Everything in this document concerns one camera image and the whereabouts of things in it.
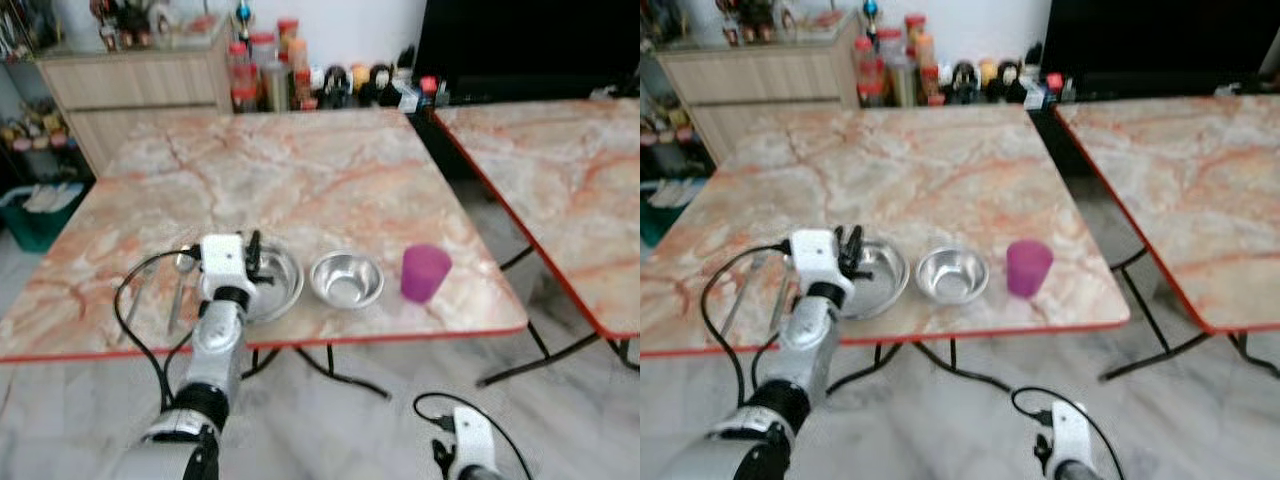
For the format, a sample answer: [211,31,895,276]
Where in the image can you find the steel plate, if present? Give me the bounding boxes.
[846,237,912,320]
[243,239,305,324]

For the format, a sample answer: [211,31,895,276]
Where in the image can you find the marble folding table black legs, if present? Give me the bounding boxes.
[432,96,641,389]
[640,104,1133,396]
[1054,94,1280,383]
[0,108,531,401]

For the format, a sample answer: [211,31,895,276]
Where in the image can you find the steel spoon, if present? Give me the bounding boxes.
[165,250,198,337]
[765,258,793,337]

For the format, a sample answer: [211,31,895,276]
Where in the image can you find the steel bowl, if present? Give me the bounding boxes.
[914,246,992,307]
[309,250,386,311]

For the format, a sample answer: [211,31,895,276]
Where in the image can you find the steel fork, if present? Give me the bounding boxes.
[118,264,153,347]
[720,252,769,341]

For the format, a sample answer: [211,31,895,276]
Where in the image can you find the red lidded jar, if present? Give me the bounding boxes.
[228,42,257,113]
[854,37,885,108]

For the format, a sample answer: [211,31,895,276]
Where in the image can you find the tall clear jar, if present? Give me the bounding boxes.
[878,28,917,108]
[250,33,291,112]

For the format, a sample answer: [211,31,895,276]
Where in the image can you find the light wooden cabinet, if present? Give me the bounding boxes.
[35,18,237,177]
[655,14,863,167]

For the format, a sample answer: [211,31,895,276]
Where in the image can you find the purple plastic cup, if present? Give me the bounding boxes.
[1005,238,1055,300]
[400,243,454,305]

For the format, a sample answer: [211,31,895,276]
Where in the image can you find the dark sauce bottle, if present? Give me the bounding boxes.
[323,66,353,110]
[950,61,980,106]

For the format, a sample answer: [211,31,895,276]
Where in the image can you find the green plastic basket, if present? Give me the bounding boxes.
[0,184,89,254]
[640,180,693,248]

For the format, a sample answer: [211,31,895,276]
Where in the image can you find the black television screen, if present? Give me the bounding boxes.
[1038,0,1280,102]
[412,0,641,107]

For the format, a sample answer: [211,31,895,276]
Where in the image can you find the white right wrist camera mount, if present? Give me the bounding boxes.
[451,406,499,477]
[1049,401,1098,477]

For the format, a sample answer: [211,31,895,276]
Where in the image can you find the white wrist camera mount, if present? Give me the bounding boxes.
[789,229,849,294]
[451,406,499,477]
[199,234,252,301]
[1049,401,1098,477]

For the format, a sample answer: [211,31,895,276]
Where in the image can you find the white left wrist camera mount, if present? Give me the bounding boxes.
[199,234,252,301]
[789,229,849,294]

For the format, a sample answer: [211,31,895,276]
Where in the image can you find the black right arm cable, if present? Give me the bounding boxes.
[1011,386,1128,480]
[412,391,533,480]

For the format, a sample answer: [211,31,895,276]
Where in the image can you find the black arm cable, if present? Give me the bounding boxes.
[1011,386,1128,480]
[412,391,533,480]
[700,243,795,409]
[114,248,204,413]

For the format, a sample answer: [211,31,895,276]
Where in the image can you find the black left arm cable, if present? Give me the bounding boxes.
[700,243,795,409]
[114,248,204,413]

